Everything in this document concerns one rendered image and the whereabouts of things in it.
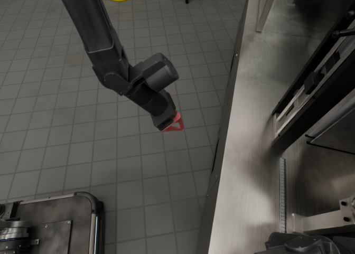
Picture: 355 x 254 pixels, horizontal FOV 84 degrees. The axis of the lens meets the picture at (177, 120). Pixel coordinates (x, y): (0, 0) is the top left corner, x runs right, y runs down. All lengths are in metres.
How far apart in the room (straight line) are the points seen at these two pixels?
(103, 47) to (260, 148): 0.60
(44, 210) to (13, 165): 0.68
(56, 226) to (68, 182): 0.44
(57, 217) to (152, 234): 0.60
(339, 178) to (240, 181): 0.33
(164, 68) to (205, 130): 1.41
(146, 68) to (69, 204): 1.19
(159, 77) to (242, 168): 0.44
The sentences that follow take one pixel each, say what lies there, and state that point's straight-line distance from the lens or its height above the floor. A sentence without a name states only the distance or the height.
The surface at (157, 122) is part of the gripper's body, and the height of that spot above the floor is 1.12.
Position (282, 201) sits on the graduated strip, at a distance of 0.74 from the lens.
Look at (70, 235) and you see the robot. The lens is 1.44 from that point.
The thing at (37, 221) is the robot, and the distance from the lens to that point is 1.56.
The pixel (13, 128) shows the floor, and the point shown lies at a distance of 2.33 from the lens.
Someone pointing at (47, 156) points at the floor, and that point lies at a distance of 2.00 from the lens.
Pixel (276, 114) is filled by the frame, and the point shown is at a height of 0.92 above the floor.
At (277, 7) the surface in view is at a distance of 1.22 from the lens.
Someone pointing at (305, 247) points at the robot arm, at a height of 1.21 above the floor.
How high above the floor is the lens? 1.55
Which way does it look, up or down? 58 degrees down
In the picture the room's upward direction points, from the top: straight up
